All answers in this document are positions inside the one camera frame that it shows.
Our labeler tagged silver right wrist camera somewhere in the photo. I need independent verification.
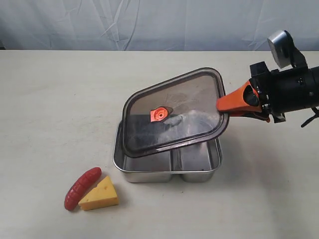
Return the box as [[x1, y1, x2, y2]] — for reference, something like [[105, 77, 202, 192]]
[[267, 30, 308, 69]]

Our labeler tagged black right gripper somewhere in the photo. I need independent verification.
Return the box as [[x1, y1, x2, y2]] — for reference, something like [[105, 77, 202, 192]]
[[216, 62, 303, 123]]

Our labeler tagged yellow toy cheese wedge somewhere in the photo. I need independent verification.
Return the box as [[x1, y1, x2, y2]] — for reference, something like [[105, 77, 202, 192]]
[[78, 176, 119, 211]]

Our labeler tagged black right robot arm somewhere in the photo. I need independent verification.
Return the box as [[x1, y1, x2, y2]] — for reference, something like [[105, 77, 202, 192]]
[[216, 62, 319, 127]]

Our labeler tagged steel two-compartment lunch box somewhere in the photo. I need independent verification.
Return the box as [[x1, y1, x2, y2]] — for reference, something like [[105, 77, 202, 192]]
[[113, 123, 222, 183]]

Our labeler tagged red toy sausage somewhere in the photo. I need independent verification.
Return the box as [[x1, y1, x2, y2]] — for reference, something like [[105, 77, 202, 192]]
[[64, 167, 102, 211]]

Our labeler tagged light blue backdrop cloth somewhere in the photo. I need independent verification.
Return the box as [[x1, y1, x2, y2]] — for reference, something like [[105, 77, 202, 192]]
[[0, 0, 319, 51]]

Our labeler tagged transparent dark lunch box lid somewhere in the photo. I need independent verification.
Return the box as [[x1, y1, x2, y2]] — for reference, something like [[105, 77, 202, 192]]
[[121, 67, 229, 158]]

